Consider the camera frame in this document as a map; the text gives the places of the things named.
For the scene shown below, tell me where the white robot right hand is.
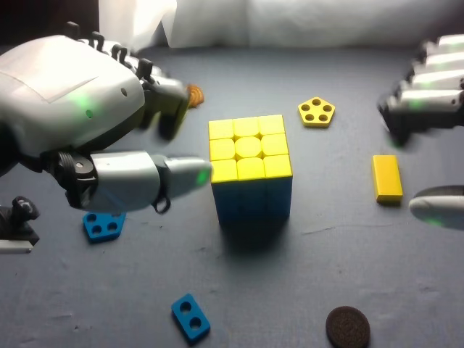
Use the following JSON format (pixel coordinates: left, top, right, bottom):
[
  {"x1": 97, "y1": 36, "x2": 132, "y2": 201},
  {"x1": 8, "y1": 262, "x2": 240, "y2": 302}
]
[{"x1": 376, "y1": 34, "x2": 464, "y2": 231}]

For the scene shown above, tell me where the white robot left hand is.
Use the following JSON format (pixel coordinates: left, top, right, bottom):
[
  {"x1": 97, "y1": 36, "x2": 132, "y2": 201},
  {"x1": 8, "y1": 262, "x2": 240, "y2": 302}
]
[{"x1": 0, "y1": 21, "x2": 213, "y2": 215}]

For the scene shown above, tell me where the colourful puzzle cube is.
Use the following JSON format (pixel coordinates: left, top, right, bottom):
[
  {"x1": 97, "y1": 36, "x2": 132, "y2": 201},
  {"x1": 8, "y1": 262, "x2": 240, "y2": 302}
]
[{"x1": 208, "y1": 114, "x2": 294, "y2": 229}]

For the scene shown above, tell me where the yellow rectangular block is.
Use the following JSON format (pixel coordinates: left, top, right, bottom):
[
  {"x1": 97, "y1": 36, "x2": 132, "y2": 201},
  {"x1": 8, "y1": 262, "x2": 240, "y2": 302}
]
[{"x1": 373, "y1": 154, "x2": 404, "y2": 207}]

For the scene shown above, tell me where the yellow pentagon block with holes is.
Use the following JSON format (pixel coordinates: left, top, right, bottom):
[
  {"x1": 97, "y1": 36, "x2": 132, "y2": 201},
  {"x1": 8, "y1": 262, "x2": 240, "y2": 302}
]
[{"x1": 297, "y1": 96, "x2": 337, "y2": 128}]

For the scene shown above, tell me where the orange swirl toy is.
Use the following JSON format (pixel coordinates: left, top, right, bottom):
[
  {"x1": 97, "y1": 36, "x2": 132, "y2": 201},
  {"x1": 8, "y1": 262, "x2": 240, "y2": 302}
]
[{"x1": 186, "y1": 84, "x2": 204, "y2": 109}]

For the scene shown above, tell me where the white backdrop sheet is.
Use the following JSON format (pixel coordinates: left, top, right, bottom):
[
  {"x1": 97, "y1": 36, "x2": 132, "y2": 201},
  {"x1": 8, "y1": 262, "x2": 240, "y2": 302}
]
[{"x1": 99, "y1": 0, "x2": 464, "y2": 50}]

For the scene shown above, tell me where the blue pentagon block with holes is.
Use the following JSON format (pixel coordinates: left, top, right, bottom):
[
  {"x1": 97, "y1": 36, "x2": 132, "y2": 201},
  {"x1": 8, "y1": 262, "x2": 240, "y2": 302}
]
[{"x1": 82, "y1": 212, "x2": 127, "y2": 244}]

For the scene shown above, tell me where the dark chocolate sandwich cookie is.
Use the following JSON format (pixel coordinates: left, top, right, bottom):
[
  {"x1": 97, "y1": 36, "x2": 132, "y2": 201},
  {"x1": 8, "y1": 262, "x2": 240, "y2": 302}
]
[{"x1": 325, "y1": 306, "x2": 371, "y2": 348}]

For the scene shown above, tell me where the grey table cloth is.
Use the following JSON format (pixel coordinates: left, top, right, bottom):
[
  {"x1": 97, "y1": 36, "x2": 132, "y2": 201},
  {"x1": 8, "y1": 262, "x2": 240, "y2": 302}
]
[{"x1": 0, "y1": 45, "x2": 464, "y2": 348}]

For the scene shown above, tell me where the blue two-hole block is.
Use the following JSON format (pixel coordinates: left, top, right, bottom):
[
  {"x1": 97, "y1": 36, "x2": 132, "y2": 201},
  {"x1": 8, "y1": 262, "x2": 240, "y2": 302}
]
[{"x1": 170, "y1": 293, "x2": 211, "y2": 344}]

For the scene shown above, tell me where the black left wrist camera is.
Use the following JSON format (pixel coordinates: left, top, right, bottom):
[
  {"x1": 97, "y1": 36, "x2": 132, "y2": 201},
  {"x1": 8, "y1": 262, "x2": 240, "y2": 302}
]
[{"x1": 0, "y1": 195, "x2": 41, "y2": 254}]

